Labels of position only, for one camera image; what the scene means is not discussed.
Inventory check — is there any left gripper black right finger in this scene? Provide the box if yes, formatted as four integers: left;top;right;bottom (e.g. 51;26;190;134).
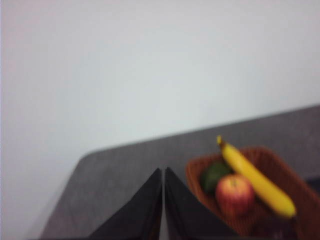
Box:
164;166;240;240

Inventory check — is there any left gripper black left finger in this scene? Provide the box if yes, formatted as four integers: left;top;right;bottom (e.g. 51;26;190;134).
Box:
87;167;164;240

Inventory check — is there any dark green avocado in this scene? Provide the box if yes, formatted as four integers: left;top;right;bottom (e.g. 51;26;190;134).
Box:
200;161;234;194

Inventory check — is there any red yellow apple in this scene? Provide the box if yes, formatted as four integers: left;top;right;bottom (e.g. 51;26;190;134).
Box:
215;174;256;218

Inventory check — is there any yellow banana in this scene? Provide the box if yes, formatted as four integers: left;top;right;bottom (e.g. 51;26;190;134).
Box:
216;135;297;219

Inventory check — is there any brown wicker basket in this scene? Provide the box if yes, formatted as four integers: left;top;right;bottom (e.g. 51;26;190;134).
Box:
185;146;320;240

